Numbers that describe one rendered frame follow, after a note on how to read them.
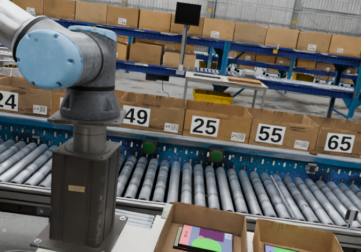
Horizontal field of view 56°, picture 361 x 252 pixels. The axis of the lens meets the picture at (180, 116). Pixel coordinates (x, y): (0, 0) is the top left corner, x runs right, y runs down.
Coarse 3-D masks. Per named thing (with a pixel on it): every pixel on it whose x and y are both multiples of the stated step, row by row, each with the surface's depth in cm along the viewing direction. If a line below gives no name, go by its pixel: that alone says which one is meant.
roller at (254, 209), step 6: (240, 174) 196; (246, 174) 195; (240, 180) 191; (246, 180) 186; (246, 186) 179; (246, 192) 174; (252, 192) 173; (246, 198) 170; (252, 198) 166; (252, 204) 161; (252, 210) 157; (258, 210) 156
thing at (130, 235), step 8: (160, 216) 140; (160, 224) 134; (128, 232) 127; (136, 232) 127; (144, 232) 128; (152, 232) 129; (160, 232) 129; (248, 232) 137; (120, 240) 122; (128, 240) 122; (136, 240) 123; (144, 240) 123; (152, 240) 124; (248, 240) 132; (40, 248) 112; (120, 248) 117; (128, 248) 118; (136, 248) 118; (144, 248) 119; (152, 248) 119; (248, 248) 127
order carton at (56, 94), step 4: (52, 92) 199; (56, 92) 199; (60, 92) 199; (64, 92) 221; (116, 92) 227; (120, 92) 227; (124, 92) 227; (52, 96) 200; (56, 96) 200; (60, 96) 200; (116, 96) 228; (120, 96) 228; (52, 100) 201; (56, 100) 200; (52, 104) 201; (56, 104) 201; (52, 108) 202; (56, 108) 202; (52, 112) 202
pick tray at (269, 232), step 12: (264, 228) 129; (276, 228) 129; (288, 228) 128; (300, 228) 127; (312, 228) 127; (252, 240) 130; (264, 240) 130; (276, 240) 130; (288, 240) 129; (300, 240) 128; (312, 240) 127; (324, 240) 127; (336, 240) 121
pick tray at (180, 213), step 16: (176, 208) 134; (192, 208) 133; (208, 208) 132; (176, 224) 134; (192, 224) 134; (208, 224) 133; (224, 224) 132; (240, 224) 131; (160, 240) 112; (240, 240) 129
